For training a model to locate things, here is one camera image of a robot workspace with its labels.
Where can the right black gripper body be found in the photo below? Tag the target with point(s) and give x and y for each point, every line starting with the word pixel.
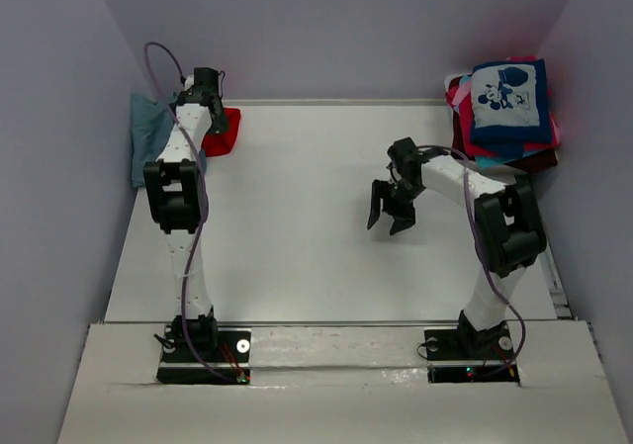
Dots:
pixel 402 200

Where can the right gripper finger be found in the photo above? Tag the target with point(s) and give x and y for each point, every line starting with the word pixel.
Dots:
pixel 380 201
pixel 402 223

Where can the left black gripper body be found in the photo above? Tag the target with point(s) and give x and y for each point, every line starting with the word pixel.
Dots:
pixel 219 123

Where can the grey-blue t-shirt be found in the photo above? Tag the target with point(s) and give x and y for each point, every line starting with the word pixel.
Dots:
pixel 152 126

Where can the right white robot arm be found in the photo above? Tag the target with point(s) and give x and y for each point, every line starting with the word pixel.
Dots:
pixel 504 220

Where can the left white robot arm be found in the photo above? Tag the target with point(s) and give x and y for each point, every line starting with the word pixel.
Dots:
pixel 176 191

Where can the folded red t-shirt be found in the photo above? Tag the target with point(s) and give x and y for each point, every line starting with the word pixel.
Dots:
pixel 221 144

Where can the teal folded t-shirt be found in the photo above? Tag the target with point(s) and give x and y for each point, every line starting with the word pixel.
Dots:
pixel 495 160

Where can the pink folded t-shirt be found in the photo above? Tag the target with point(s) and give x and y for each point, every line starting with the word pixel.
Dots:
pixel 458 97

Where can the navy cartoon mouse t-shirt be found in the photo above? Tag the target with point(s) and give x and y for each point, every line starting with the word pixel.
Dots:
pixel 510 105

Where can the dark maroon folded t-shirt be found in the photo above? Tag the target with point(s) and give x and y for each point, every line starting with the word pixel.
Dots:
pixel 531 164

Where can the white foam front board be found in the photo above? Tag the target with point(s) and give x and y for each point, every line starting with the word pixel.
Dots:
pixel 341 385

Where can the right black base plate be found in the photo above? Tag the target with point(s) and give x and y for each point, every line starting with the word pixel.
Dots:
pixel 449 362

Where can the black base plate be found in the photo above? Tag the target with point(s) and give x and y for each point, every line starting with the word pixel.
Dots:
pixel 226 365
pixel 449 362

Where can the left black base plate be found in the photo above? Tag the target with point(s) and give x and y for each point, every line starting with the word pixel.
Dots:
pixel 226 365

